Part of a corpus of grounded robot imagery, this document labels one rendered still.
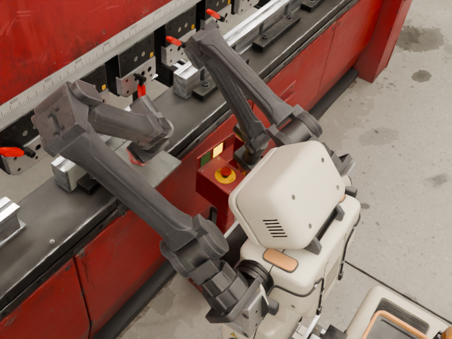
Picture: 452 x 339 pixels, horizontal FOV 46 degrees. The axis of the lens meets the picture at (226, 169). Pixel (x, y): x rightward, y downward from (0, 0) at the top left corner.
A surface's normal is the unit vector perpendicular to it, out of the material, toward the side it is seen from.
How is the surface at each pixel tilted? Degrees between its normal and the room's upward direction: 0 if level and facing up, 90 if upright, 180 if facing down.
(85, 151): 74
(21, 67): 90
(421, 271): 0
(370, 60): 90
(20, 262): 0
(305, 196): 48
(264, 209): 90
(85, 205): 0
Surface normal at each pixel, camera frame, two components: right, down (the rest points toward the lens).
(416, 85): 0.07, -0.66
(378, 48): -0.58, 0.57
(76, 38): 0.81, 0.48
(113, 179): 0.18, 0.53
